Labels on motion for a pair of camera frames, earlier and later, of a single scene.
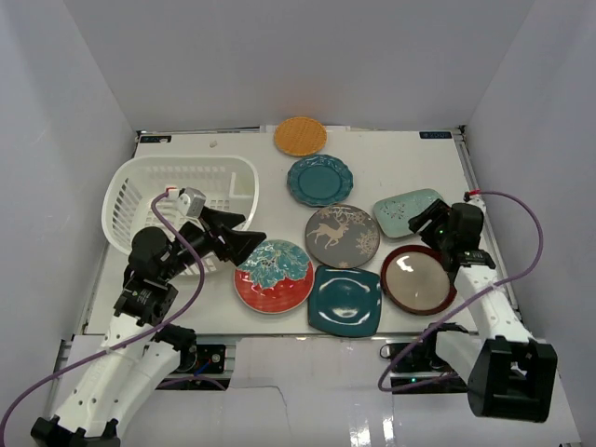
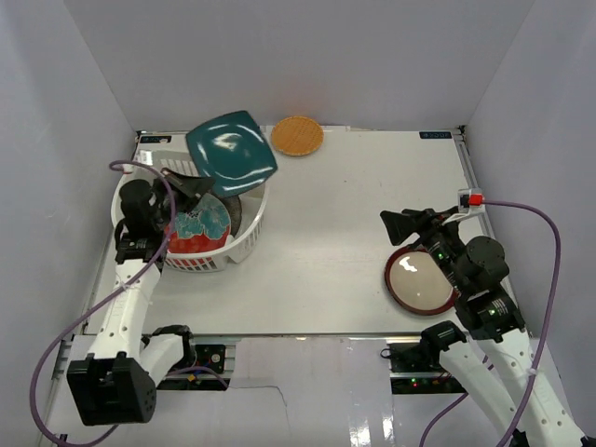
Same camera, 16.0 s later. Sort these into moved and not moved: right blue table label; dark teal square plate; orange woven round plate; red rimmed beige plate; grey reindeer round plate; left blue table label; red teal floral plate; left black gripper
Moved: dark teal square plate; grey reindeer round plate; red teal floral plate; left black gripper
Not moved: left blue table label; orange woven round plate; right blue table label; red rimmed beige plate
